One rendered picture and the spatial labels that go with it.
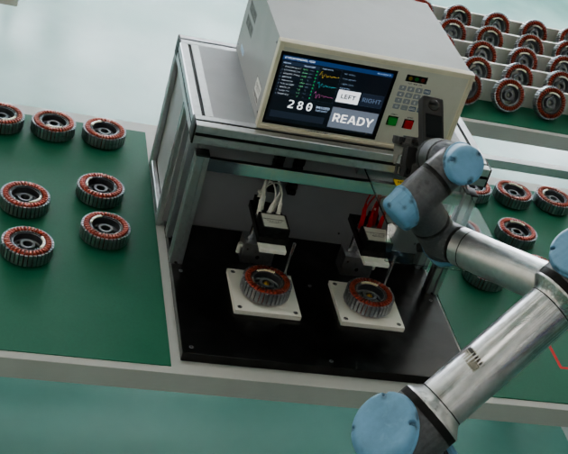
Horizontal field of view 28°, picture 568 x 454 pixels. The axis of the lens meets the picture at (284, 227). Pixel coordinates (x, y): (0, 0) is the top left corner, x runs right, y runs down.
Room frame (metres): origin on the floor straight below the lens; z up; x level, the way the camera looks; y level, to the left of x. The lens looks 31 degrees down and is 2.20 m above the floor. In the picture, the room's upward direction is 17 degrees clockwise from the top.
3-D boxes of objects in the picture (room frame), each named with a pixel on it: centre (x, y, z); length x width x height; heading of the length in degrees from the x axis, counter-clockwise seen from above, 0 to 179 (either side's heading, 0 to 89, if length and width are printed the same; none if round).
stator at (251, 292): (2.05, 0.00, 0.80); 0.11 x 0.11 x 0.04
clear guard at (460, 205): (2.15, -0.28, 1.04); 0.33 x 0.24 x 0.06; 18
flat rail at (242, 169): (2.19, -0.08, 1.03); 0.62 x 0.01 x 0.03; 108
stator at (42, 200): (2.14, 0.58, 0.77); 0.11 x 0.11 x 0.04
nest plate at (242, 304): (2.05, 0.00, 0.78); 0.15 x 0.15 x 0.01; 18
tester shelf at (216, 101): (2.39, -0.01, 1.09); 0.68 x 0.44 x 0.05; 108
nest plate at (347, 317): (2.13, -0.23, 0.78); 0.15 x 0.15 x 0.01; 18
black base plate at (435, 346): (2.10, -0.11, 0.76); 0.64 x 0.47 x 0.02; 108
